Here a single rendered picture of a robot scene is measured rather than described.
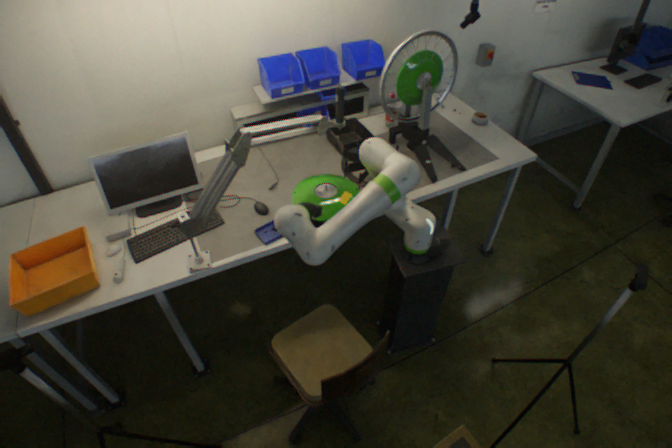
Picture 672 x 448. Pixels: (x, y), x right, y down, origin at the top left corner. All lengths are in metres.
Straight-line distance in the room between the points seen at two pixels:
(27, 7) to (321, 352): 2.03
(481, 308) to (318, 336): 1.33
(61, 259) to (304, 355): 1.21
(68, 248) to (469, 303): 2.38
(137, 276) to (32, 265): 0.54
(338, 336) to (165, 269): 0.82
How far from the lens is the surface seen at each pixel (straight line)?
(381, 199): 1.38
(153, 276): 1.86
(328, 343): 1.86
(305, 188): 1.82
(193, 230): 1.67
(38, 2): 2.22
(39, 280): 2.12
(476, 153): 2.48
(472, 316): 2.79
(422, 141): 2.29
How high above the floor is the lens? 2.27
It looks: 42 degrees down
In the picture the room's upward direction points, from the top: straight up
